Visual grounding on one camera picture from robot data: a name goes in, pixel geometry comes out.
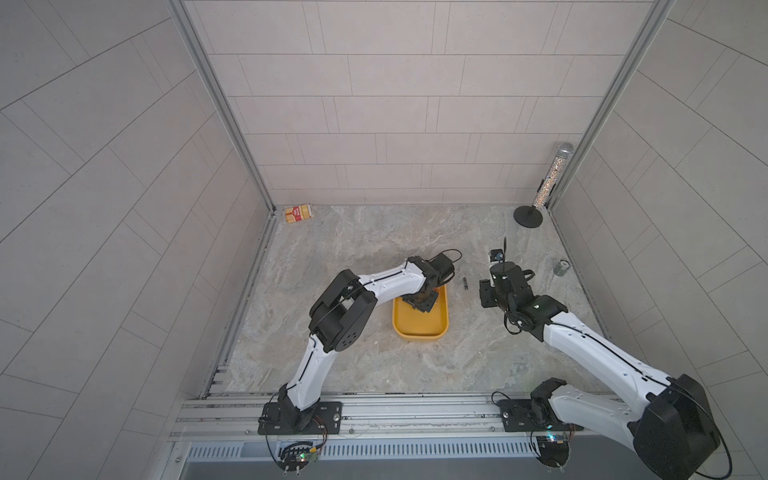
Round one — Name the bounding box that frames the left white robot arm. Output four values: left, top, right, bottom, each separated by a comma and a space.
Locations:
277, 252, 455, 429

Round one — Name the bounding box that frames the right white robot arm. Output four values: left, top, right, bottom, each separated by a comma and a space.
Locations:
479, 250, 728, 479

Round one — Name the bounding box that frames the yellow plastic storage box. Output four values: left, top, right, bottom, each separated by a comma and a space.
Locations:
392, 286, 450, 341

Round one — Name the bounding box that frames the small red yellow box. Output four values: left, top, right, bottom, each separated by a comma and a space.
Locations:
284, 204, 313, 224

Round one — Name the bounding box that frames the wrapped poker chip stack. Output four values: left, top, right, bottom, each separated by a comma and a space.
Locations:
553, 259, 571, 277

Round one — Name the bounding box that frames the black stand crystal tube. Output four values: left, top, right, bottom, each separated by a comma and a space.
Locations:
513, 142, 574, 229

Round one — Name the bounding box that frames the right circuit board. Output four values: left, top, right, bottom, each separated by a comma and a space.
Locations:
531, 435, 570, 470

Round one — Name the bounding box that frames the circuit board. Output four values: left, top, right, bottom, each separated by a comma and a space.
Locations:
531, 435, 570, 470
278, 441, 320, 475

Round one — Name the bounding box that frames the left circuit board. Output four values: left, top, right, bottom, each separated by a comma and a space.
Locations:
278, 441, 320, 475

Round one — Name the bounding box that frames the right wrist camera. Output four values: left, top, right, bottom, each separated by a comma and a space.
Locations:
489, 249, 505, 263

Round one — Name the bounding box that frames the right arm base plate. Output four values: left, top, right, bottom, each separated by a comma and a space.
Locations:
493, 398, 582, 434

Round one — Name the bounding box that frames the aluminium rail frame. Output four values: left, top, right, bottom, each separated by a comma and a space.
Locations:
146, 354, 620, 479

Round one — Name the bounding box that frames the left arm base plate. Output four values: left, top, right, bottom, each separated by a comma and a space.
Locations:
258, 401, 343, 436

